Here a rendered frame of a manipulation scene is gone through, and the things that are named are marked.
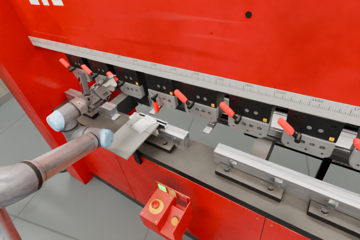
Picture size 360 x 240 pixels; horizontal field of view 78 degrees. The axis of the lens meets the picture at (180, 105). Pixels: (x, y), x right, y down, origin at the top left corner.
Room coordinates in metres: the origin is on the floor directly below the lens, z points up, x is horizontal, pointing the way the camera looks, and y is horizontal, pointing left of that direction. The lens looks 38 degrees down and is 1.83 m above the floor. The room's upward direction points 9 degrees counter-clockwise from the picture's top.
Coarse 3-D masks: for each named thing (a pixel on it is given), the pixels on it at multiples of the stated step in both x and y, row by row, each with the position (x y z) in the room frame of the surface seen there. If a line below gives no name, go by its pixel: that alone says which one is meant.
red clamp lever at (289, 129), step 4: (280, 120) 0.49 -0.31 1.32; (284, 120) 0.50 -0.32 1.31; (280, 124) 0.49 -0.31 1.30; (284, 124) 0.48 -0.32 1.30; (288, 124) 0.49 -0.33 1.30; (284, 128) 0.48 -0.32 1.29; (288, 128) 0.47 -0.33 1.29; (292, 128) 0.48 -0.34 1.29; (288, 132) 0.47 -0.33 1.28; (292, 132) 0.47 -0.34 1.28; (300, 132) 0.48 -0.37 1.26; (296, 136) 0.46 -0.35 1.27; (300, 136) 0.46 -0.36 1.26; (296, 140) 0.45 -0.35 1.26; (300, 140) 0.45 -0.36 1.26
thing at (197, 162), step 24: (96, 120) 1.17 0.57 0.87; (120, 120) 1.14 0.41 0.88; (144, 144) 0.89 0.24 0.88; (192, 144) 0.84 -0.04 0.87; (168, 168) 0.72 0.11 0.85; (192, 168) 0.68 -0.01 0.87; (216, 192) 0.55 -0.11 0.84; (240, 192) 0.52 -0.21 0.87; (264, 216) 0.42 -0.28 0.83; (288, 216) 0.39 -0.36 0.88
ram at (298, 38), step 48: (48, 0) 1.20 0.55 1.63; (96, 0) 0.98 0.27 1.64; (144, 0) 0.83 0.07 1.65; (192, 0) 0.71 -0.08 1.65; (240, 0) 0.62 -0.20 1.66; (288, 0) 0.55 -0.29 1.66; (336, 0) 0.49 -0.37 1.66; (48, 48) 1.35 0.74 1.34; (96, 48) 1.05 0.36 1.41; (144, 48) 0.86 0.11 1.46; (192, 48) 0.72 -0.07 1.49; (240, 48) 0.62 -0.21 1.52; (288, 48) 0.54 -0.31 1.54; (336, 48) 0.47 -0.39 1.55; (336, 96) 0.45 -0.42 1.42
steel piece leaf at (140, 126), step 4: (140, 120) 0.96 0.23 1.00; (144, 120) 0.95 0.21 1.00; (136, 124) 0.93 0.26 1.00; (140, 124) 0.92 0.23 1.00; (144, 124) 0.92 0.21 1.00; (148, 124) 0.91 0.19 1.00; (132, 128) 0.89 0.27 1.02; (136, 128) 0.90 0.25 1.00; (140, 128) 0.89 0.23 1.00; (144, 128) 0.89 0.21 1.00; (140, 132) 0.86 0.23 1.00
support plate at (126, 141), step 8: (136, 120) 0.97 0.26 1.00; (120, 128) 0.92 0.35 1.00; (128, 128) 0.91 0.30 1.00; (152, 128) 0.88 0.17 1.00; (120, 136) 0.86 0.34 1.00; (128, 136) 0.85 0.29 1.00; (136, 136) 0.84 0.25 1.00; (144, 136) 0.83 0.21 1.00; (112, 144) 0.81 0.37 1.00; (120, 144) 0.80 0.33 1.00; (128, 144) 0.79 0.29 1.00; (136, 144) 0.78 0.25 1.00; (112, 152) 0.76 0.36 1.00; (120, 152) 0.74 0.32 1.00; (128, 152) 0.74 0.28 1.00
